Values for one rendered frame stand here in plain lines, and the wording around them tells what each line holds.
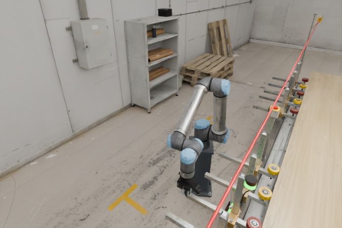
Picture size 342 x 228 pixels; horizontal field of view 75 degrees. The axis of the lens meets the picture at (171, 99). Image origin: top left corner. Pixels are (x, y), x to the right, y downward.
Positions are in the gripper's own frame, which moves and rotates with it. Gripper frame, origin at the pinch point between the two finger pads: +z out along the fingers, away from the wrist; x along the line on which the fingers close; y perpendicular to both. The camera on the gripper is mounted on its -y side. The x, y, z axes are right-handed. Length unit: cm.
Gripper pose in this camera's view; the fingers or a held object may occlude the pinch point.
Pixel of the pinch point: (188, 197)
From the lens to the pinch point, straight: 162.0
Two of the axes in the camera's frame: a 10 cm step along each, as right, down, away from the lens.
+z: 0.0, 8.8, 4.7
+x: -5.6, 3.9, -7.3
